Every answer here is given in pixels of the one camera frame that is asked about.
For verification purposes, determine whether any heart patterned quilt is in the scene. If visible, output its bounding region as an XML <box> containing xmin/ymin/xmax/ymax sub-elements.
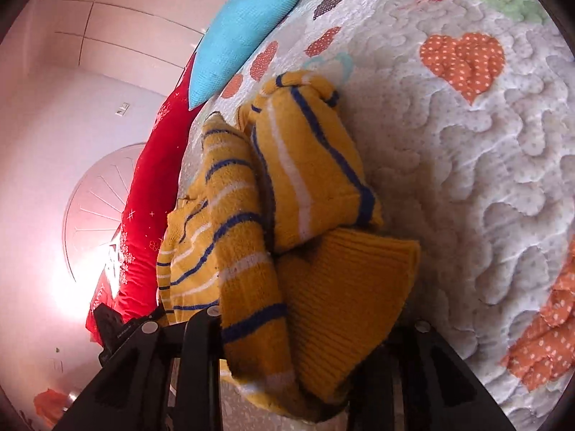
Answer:
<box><xmin>180</xmin><ymin>0</ymin><xmax>575</xmax><ymax>431</ymax></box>

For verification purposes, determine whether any orange object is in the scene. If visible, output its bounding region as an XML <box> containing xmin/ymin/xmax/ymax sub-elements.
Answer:
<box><xmin>33</xmin><ymin>388</ymin><xmax>69</xmax><ymax>427</ymax></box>

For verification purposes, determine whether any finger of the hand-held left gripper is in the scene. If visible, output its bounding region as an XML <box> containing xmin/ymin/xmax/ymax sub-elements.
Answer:
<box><xmin>96</xmin><ymin>303</ymin><xmax>165</xmax><ymax>364</ymax></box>

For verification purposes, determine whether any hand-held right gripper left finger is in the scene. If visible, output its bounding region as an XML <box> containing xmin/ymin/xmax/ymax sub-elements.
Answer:
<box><xmin>54</xmin><ymin>307</ymin><xmax>225</xmax><ymax>431</ymax></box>

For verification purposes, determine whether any white glossy wardrobe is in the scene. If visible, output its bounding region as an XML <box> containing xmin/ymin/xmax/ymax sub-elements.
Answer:
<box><xmin>18</xmin><ymin>0</ymin><xmax>266</xmax><ymax>95</ymax></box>

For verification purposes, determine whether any red patterned duvet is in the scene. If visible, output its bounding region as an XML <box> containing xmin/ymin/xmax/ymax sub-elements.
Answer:
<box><xmin>85</xmin><ymin>51</ymin><xmax>212</xmax><ymax>346</ymax></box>

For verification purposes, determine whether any turquoise pillow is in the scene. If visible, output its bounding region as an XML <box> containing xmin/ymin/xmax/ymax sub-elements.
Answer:
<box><xmin>189</xmin><ymin>0</ymin><xmax>305</xmax><ymax>111</ymax></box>

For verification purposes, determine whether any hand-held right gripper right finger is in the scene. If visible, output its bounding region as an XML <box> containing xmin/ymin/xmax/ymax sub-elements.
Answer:
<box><xmin>348</xmin><ymin>319</ymin><xmax>517</xmax><ymax>431</ymax></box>

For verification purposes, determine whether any yellow striped knit sweater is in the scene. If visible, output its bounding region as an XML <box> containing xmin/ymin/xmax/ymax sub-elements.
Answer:
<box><xmin>156</xmin><ymin>70</ymin><xmax>422</xmax><ymax>423</ymax></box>

